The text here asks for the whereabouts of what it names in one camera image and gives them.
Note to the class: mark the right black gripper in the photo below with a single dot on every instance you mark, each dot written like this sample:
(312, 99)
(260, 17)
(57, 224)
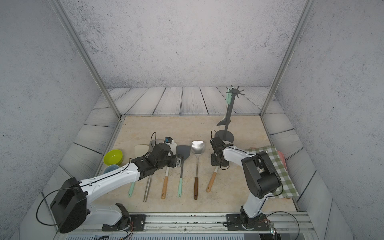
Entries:
(213, 162)

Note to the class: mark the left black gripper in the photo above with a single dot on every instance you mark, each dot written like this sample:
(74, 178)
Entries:
(174, 163)

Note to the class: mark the utensil light wood handle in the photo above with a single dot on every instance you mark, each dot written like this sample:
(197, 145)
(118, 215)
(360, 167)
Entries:
(211, 182)

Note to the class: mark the grey spatula mint handle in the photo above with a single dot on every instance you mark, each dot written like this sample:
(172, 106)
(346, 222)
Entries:
(184, 151)

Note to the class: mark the cream spatula light wood handle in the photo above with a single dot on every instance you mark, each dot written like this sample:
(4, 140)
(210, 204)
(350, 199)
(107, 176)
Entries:
(165, 184)

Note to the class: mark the cream utensil mint handle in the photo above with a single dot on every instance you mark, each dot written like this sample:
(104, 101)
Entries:
(229, 107)

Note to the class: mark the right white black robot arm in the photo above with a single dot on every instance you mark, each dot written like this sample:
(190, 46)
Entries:
(261, 177)

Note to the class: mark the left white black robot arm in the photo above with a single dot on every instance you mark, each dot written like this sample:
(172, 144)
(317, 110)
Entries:
(73, 205)

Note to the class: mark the grey utensil rack stand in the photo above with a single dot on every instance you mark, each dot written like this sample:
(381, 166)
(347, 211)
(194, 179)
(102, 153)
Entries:
(224, 134)

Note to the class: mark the lime green bowl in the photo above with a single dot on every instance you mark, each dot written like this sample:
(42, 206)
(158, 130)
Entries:
(113, 157)

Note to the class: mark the pink plate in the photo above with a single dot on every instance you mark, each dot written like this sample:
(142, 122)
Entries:
(282, 158)

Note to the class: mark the light blue mug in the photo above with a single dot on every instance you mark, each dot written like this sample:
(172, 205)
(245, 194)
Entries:
(111, 168)

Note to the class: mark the green checkered cloth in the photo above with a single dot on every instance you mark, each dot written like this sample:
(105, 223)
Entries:
(288, 190)

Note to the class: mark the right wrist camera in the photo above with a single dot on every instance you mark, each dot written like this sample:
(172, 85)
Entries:
(217, 144)

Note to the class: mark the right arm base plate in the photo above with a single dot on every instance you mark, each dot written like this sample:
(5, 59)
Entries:
(240, 223)

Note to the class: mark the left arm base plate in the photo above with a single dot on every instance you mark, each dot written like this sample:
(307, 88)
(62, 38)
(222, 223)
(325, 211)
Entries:
(135, 223)

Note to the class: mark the aluminium mounting rail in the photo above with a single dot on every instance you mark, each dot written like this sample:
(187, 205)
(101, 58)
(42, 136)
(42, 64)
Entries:
(202, 226)

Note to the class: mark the right aluminium frame post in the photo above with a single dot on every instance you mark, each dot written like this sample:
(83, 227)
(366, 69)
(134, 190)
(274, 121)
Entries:
(288, 54)

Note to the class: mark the aluminium frame post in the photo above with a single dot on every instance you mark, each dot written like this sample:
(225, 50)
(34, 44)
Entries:
(70, 30)
(288, 54)

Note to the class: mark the left aluminium frame post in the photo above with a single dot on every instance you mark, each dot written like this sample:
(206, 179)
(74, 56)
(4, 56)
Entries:
(70, 30)

